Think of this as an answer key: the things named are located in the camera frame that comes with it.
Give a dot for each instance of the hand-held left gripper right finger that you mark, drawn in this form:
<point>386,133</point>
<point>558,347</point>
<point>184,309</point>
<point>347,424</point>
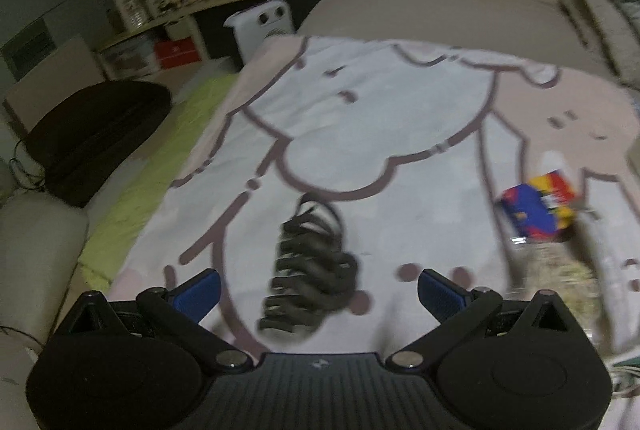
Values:
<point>440,295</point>

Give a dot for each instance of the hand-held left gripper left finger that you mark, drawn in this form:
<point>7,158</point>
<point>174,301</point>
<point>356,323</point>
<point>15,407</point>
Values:
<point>200,292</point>

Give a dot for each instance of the dark brown hair claw clip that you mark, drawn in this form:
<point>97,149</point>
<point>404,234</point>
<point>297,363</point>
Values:
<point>305,270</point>

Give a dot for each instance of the clear bag of rubber bands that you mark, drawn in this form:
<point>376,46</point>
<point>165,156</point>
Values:
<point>555,280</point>

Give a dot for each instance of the colourful card box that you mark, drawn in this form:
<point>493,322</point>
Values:
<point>535,210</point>

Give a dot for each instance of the light green sheet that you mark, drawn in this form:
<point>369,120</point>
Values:
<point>150,190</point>

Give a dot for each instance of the cream sofa cushion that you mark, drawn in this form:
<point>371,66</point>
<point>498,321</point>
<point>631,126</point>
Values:
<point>35,240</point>

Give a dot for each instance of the pink cartoon printed blanket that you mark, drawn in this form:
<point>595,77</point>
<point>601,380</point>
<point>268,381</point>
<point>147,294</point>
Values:
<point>400,110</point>

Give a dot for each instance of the black cushion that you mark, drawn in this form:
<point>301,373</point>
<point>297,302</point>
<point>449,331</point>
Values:
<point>95,135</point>

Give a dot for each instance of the red box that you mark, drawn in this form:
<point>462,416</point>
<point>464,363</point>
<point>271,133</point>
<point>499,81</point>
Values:
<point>175,53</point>

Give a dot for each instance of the clear storage bin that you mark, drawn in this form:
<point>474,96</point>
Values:
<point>125,55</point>

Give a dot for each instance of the beige cardboard box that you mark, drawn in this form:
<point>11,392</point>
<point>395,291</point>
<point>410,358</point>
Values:
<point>55,75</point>

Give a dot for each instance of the white space heater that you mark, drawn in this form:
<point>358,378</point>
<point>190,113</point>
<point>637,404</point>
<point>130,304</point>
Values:
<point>260,30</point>

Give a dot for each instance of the beige fuzzy pillow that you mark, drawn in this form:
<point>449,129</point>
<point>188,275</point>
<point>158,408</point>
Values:
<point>595,25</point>

